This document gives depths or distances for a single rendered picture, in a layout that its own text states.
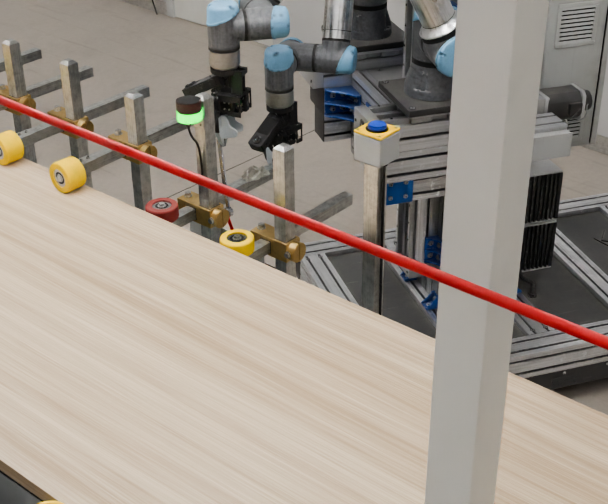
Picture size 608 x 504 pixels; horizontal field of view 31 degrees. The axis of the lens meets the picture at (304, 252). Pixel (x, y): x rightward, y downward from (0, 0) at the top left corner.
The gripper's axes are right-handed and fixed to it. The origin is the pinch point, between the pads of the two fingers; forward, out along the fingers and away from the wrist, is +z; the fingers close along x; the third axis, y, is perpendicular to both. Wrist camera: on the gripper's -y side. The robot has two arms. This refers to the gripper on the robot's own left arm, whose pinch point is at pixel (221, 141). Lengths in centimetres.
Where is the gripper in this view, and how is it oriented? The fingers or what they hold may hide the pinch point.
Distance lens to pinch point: 271.9
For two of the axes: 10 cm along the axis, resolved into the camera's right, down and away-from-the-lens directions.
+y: 9.4, 1.6, -3.0
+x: 3.4, -4.8, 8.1
